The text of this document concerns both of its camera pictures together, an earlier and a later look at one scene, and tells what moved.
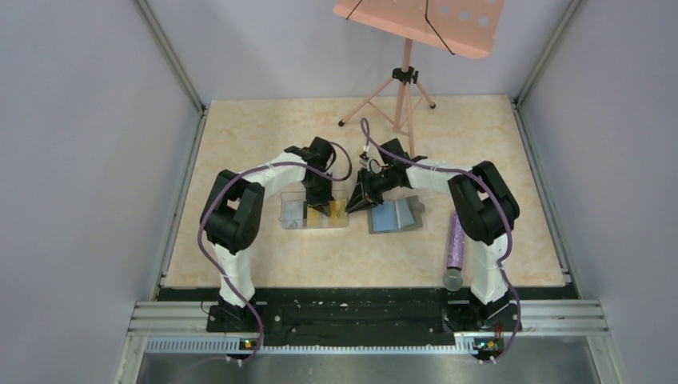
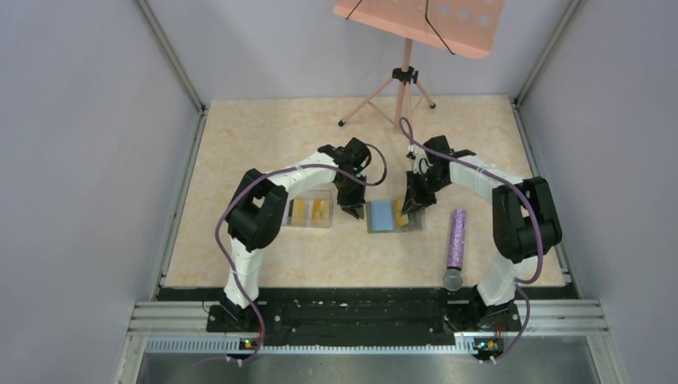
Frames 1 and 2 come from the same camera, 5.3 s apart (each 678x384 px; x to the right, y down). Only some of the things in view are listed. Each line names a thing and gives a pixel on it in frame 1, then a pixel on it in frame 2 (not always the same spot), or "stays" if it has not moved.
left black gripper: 321,202 → 352,204
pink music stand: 466,26 stays
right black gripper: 358,201 → 414,198
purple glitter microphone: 452,277 stays
